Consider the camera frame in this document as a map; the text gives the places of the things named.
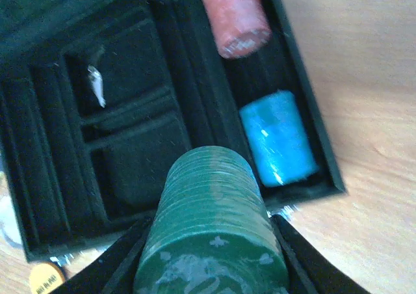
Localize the orange dealer button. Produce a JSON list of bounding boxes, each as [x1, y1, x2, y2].
[[29, 262, 66, 294]]

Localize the blue poker chip stack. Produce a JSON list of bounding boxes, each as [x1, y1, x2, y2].
[[239, 90, 319, 187]]

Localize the red poker chip stack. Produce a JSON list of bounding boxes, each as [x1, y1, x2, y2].
[[202, 0, 272, 59]]

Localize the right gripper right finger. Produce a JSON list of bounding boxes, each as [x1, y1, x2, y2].
[[271, 215, 369, 294]]

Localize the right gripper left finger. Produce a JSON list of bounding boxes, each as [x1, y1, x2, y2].
[[58, 217, 152, 293]]

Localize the small case keys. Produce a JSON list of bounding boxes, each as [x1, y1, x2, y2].
[[87, 65, 106, 108]]

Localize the green poker chip stack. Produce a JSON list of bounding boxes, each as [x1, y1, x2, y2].
[[133, 146, 289, 293]]

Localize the black poker set case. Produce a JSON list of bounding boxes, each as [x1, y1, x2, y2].
[[1, 0, 345, 261]]

